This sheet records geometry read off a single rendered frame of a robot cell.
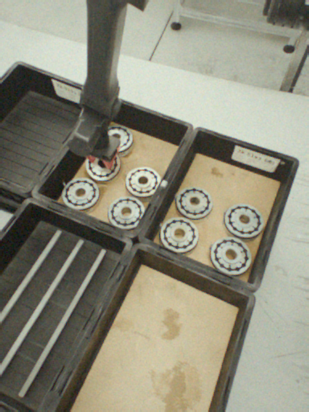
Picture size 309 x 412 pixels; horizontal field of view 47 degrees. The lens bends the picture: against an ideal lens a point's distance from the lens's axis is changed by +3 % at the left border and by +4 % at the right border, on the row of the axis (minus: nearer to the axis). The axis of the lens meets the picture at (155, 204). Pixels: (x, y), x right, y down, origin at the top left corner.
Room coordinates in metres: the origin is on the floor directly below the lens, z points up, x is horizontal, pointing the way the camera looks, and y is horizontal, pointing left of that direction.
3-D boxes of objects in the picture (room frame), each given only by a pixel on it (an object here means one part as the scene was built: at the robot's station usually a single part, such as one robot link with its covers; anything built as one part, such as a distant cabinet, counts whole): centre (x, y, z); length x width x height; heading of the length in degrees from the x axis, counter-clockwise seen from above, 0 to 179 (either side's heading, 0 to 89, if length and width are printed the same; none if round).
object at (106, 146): (0.59, 0.15, 0.99); 0.10 x 0.07 x 0.07; 67
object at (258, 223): (0.43, -0.24, 0.86); 0.10 x 0.10 x 0.01
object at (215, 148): (0.45, -0.17, 0.87); 0.40 x 0.30 x 0.11; 157
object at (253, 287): (0.45, -0.17, 0.92); 0.40 x 0.30 x 0.02; 157
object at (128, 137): (0.70, 0.12, 0.86); 0.10 x 0.10 x 0.01
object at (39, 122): (0.69, 0.38, 0.87); 0.40 x 0.30 x 0.11; 157
